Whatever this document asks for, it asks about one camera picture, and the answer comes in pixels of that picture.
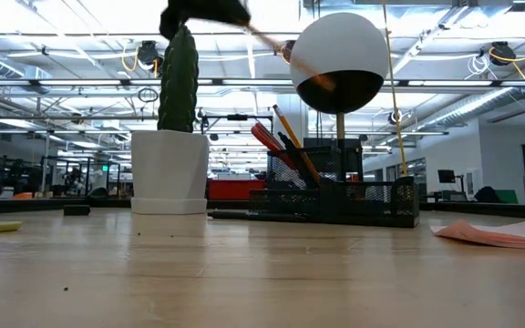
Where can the yellow pencil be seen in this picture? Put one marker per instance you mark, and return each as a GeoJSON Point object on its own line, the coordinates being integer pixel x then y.
{"type": "Point", "coordinates": [290, 54]}
{"type": "Point", "coordinates": [296, 141]}

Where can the black pen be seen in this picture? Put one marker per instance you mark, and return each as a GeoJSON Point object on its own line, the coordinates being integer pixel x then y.
{"type": "Point", "coordinates": [230, 214]}
{"type": "Point", "coordinates": [294, 155]}

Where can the small black rectangular block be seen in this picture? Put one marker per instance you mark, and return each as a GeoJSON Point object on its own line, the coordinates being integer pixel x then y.
{"type": "Point", "coordinates": [76, 210]}

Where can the black mesh desk organizer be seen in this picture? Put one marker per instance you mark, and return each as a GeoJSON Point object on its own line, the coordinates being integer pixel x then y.
{"type": "Point", "coordinates": [358, 214]}

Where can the green cactus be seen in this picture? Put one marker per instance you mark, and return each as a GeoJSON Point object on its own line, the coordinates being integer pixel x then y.
{"type": "Point", "coordinates": [178, 82]}

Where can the white globe table lamp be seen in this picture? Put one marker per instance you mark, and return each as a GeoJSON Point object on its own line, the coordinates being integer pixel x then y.
{"type": "Point", "coordinates": [335, 45]}

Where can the white hexagonal plant pot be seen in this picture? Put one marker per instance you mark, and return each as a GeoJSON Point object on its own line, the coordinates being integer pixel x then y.
{"type": "Point", "coordinates": [170, 168]}

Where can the red cabinet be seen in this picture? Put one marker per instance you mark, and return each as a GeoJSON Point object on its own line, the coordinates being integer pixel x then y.
{"type": "Point", "coordinates": [235, 189]}

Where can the black vented box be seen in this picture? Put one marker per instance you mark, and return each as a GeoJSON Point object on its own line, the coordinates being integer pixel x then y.
{"type": "Point", "coordinates": [354, 157]}

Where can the black computer monitor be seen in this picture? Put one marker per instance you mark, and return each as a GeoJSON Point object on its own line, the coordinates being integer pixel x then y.
{"type": "Point", "coordinates": [446, 176]}

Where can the pink paper pad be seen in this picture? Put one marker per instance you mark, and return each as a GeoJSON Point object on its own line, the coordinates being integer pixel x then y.
{"type": "Point", "coordinates": [495, 237]}

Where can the black aluminium table frame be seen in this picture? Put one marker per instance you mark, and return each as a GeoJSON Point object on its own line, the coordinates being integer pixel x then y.
{"type": "Point", "coordinates": [16, 206]}

